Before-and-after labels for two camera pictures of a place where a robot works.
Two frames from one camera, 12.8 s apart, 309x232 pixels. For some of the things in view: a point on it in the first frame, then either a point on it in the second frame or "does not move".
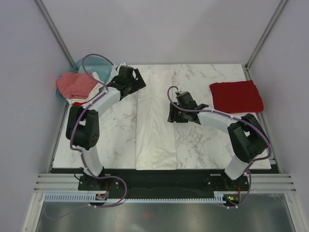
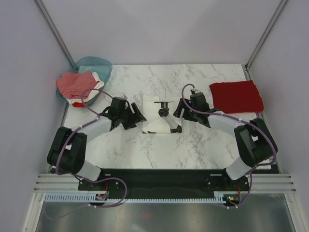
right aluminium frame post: [280, 7] does not move
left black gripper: [139, 84] -> [135, 118]
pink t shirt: [77, 85] does not move
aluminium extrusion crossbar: [69, 183] does not move
